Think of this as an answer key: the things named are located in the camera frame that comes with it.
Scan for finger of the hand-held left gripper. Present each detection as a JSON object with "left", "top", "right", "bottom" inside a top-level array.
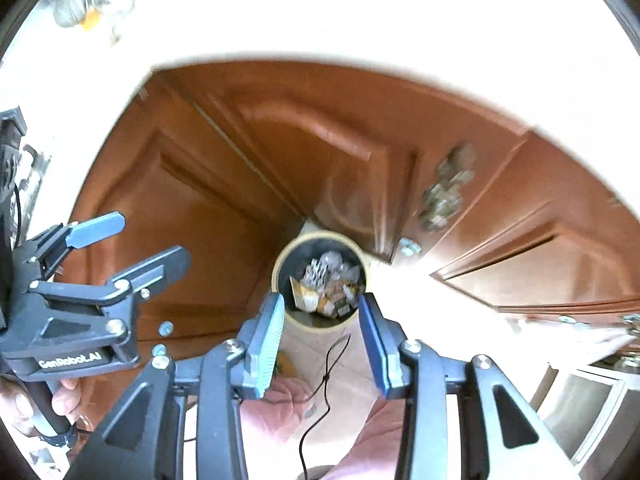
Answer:
[
  {"left": 29, "top": 245, "right": 193, "bottom": 312},
  {"left": 16, "top": 211, "right": 127, "bottom": 287}
]

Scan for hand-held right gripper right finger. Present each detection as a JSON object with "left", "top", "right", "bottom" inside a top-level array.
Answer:
[{"left": 359, "top": 292, "right": 583, "bottom": 480}]

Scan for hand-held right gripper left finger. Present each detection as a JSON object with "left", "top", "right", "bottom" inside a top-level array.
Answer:
[{"left": 65, "top": 291, "right": 286, "bottom": 480}]

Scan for cream trash bin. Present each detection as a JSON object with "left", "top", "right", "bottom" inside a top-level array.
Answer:
[{"left": 271, "top": 230, "right": 370, "bottom": 331}]

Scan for person's left hand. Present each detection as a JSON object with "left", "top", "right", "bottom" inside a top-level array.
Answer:
[{"left": 0, "top": 376, "right": 83, "bottom": 438}]

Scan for person's pink pants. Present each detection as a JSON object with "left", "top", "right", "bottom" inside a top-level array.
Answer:
[{"left": 240, "top": 375, "right": 416, "bottom": 480}]

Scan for wooden drawer front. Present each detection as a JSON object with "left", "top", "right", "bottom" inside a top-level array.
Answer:
[{"left": 430, "top": 130, "right": 640, "bottom": 316}]

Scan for wide wooden cabinet door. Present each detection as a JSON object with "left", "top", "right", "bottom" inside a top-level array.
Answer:
[{"left": 160, "top": 62, "right": 531, "bottom": 266}]

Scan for steel skimmer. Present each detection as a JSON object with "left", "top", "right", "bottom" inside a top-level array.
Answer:
[{"left": 52, "top": 0, "right": 101, "bottom": 28}]

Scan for black cable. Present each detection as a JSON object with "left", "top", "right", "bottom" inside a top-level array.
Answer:
[{"left": 299, "top": 337, "right": 352, "bottom": 480}]

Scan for ornate metal handle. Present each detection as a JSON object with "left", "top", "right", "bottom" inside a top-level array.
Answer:
[{"left": 419, "top": 144, "right": 476, "bottom": 233}]

